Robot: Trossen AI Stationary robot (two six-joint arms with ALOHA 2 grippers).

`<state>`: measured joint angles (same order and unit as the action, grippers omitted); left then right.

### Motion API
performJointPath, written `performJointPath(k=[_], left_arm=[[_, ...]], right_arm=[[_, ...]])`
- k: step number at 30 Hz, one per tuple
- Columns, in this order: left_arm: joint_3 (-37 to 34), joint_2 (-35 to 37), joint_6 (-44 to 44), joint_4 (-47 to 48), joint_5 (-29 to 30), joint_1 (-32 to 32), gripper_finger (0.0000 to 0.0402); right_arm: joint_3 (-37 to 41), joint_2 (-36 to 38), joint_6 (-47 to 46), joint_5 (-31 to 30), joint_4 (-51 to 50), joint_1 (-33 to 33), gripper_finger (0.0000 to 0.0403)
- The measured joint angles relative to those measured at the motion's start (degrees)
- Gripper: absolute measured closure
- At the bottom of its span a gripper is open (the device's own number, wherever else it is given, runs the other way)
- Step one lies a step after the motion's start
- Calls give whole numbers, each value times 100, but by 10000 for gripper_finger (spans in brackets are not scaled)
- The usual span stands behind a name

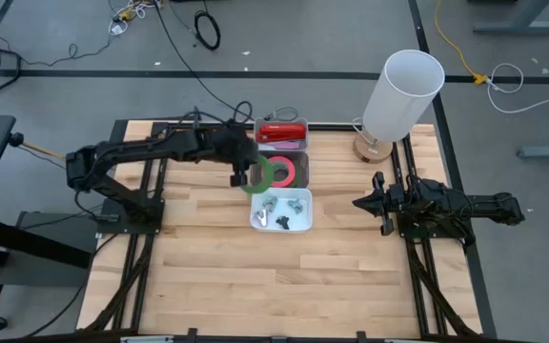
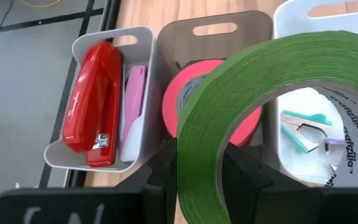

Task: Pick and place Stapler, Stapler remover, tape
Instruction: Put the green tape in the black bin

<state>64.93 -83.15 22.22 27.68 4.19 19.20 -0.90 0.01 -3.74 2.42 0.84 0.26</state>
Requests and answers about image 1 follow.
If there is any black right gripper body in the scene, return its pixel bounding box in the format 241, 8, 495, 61
373, 171, 412, 237

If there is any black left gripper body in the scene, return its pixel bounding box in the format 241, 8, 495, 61
214, 124, 260, 188

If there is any red stapler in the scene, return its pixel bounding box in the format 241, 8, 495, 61
254, 122, 308, 143

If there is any red tape roll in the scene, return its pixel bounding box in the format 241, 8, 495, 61
267, 155, 298, 189

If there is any light grey plastic bin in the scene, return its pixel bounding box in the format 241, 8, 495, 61
253, 117, 310, 152

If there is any dark grey plastic bin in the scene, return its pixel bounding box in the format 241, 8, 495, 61
250, 150, 311, 190

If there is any white plastic bin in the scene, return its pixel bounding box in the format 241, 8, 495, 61
248, 187, 314, 234

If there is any white cylinder lamp wooden base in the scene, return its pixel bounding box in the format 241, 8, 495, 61
352, 49, 446, 165

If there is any grey table foot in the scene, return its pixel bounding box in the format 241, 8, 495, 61
516, 142, 549, 160

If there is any grey table leg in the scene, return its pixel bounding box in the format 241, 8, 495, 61
472, 0, 549, 35

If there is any grey looped cable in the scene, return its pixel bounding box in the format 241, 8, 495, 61
263, 107, 300, 123

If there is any black aluminium rig frame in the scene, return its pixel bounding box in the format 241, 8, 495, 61
77, 117, 484, 343

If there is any long black floor cable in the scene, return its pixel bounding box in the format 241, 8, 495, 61
152, 0, 256, 123

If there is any coiled black cable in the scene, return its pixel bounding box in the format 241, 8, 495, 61
193, 10, 222, 51

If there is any yellow extension cable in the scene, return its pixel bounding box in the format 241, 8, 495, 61
434, 0, 490, 87

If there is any white floor cable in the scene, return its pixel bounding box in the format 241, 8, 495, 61
486, 62, 549, 115

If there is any white cable bundle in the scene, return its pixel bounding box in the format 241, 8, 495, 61
107, 0, 164, 37

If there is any thin black floor cable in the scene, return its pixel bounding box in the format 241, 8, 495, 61
14, 32, 113, 68

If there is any yellow cord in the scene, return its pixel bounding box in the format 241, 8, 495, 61
22, 141, 69, 162

